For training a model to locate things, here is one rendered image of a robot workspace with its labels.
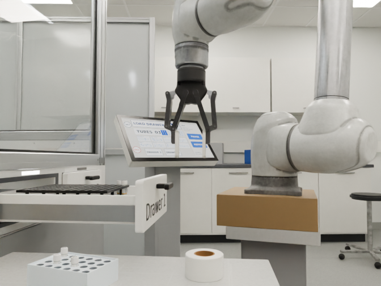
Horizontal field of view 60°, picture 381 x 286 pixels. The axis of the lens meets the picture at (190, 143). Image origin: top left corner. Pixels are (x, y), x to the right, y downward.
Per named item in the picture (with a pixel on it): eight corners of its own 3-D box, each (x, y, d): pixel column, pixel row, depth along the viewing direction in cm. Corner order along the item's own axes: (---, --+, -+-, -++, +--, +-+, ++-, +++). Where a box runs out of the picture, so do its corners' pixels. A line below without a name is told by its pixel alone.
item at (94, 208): (159, 206, 96) (159, 185, 96) (136, 224, 71) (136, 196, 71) (29, 205, 100) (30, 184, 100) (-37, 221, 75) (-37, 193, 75)
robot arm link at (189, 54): (177, 54, 92) (176, 75, 92) (172, 42, 83) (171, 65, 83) (209, 53, 91) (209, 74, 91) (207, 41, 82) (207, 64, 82)
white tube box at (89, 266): (118, 280, 58) (118, 258, 58) (87, 298, 51) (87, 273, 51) (63, 271, 63) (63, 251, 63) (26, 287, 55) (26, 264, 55)
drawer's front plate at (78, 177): (101, 197, 132) (101, 169, 132) (67, 208, 103) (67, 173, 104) (97, 197, 132) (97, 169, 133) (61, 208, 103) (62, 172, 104)
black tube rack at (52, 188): (128, 207, 93) (128, 184, 93) (106, 219, 75) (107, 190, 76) (53, 206, 95) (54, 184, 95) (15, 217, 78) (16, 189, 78)
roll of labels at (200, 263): (224, 269, 64) (224, 248, 64) (223, 283, 57) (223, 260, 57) (187, 268, 64) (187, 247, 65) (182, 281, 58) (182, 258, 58)
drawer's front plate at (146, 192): (166, 211, 97) (166, 173, 98) (143, 234, 69) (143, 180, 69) (160, 211, 98) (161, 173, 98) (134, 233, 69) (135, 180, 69)
